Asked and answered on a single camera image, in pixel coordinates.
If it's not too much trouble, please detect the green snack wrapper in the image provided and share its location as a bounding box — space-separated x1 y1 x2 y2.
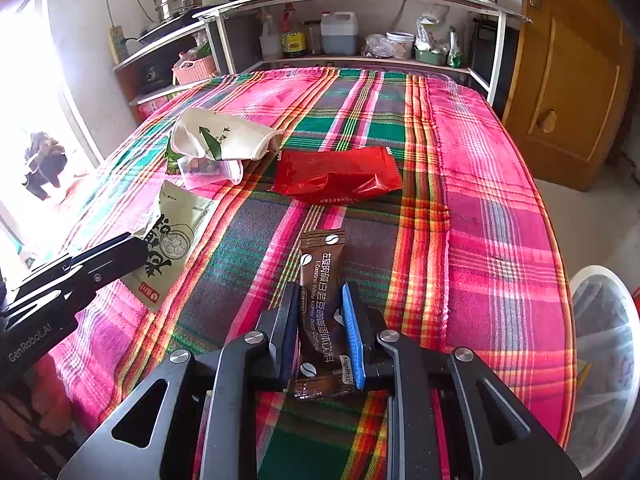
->
165 141 183 176

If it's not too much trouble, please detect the brown coffee sachet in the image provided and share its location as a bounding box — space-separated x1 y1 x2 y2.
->
294 229 355 400

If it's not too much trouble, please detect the yellow label sauce bottle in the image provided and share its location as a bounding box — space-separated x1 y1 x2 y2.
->
280 3 306 58

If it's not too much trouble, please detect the pink plastic basket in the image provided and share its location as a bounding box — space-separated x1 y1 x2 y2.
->
172 55 217 84

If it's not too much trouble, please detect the black induction cooker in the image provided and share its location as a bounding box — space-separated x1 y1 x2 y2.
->
120 6 212 46

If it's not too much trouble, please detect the white oil jug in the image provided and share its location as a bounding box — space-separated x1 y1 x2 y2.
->
320 12 359 56

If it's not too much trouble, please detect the white green snack packet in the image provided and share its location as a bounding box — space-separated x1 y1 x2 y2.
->
120 181 217 312

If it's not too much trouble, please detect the left hand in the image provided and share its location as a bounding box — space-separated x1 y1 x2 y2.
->
1 354 73 442

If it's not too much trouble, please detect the white metal shelf rack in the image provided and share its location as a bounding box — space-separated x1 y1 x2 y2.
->
113 0 526 108

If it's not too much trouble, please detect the red plastic bag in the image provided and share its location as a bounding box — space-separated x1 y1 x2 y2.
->
271 146 402 205

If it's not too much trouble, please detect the translucent white bin liner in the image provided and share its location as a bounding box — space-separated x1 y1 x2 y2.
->
566 278 637 461

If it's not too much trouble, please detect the plaid pink green tablecloth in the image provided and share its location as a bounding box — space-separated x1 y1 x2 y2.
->
53 68 576 442

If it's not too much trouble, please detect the clear plastic cup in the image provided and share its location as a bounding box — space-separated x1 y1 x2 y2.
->
178 156 244 191

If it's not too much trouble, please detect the wooden door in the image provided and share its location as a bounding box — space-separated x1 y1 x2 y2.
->
502 0 634 191

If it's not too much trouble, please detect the white round trash bin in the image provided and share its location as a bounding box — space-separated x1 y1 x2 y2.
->
564 264 640 478

